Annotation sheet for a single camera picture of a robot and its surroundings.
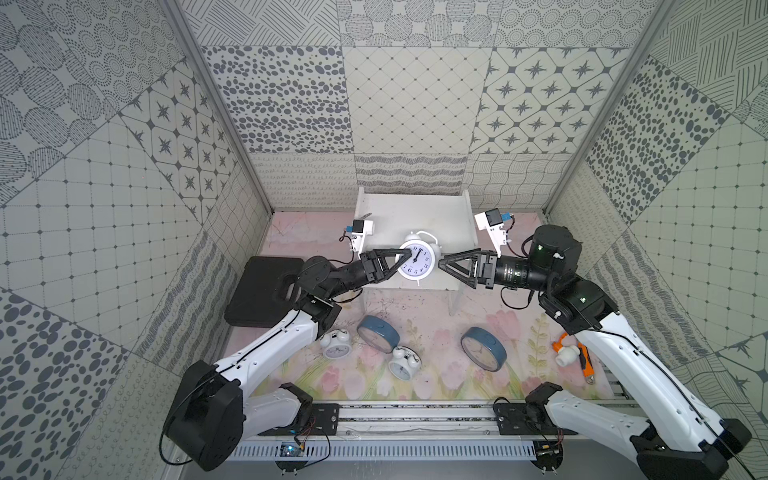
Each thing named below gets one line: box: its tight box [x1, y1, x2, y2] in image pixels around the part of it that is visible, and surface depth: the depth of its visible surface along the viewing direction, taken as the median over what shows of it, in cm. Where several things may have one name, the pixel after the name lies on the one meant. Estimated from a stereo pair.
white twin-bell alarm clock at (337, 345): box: [320, 329, 352, 359], surface depth 81 cm
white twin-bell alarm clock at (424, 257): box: [396, 230, 443, 286], surface depth 63 cm
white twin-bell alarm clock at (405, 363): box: [388, 345, 422, 381], surface depth 78 cm
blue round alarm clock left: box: [357, 315, 401, 353], surface depth 81 cm
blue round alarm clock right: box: [460, 326, 507, 372], surface depth 78 cm
